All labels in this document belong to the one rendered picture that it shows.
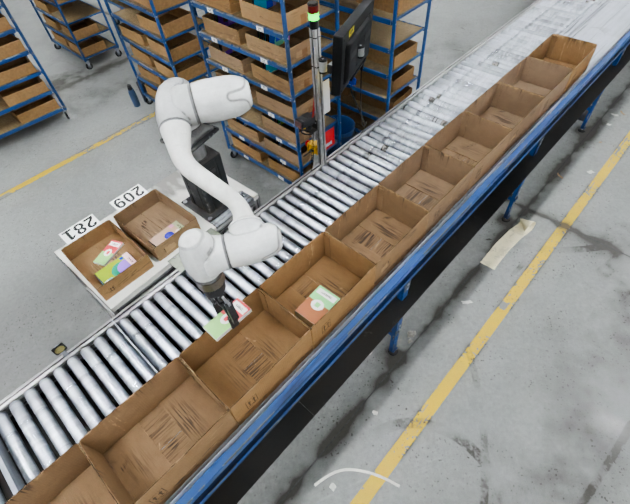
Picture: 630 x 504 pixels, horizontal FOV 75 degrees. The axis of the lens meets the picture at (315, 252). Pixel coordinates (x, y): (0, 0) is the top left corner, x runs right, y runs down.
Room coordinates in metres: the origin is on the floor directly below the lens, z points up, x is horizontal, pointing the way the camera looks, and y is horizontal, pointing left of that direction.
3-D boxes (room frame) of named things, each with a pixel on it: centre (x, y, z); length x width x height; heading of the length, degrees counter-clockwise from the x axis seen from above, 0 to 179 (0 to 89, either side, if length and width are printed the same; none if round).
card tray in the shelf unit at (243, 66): (3.13, 0.39, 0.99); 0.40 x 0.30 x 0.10; 41
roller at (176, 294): (1.05, 0.59, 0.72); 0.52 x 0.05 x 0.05; 43
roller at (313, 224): (1.58, 0.01, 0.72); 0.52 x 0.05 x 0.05; 43
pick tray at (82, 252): (1.40, 1.07, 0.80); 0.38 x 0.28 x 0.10; 43
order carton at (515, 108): (2.04, -1.15, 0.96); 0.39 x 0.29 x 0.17; 132
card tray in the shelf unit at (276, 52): (2.79, 0.07, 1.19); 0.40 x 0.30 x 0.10; 43
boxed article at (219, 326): (0.76, 0.33, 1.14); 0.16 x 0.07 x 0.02; 133
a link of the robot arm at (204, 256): (0.76, 0.32, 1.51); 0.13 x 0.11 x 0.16; 101
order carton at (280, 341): (0.71, 0.29, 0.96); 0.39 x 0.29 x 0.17; 133
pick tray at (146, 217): (1.62, 0.84, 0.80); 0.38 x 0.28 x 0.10; 45
